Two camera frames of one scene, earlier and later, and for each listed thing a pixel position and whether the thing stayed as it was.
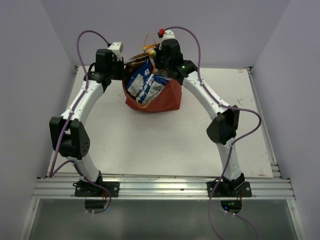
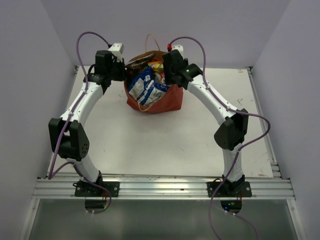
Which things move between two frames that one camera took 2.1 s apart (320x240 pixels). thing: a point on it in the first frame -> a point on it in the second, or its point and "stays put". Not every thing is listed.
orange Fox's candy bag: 150,49 -> 157,66
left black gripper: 121,64 stays put
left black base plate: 84,188 stays put
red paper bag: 147,90 stays put
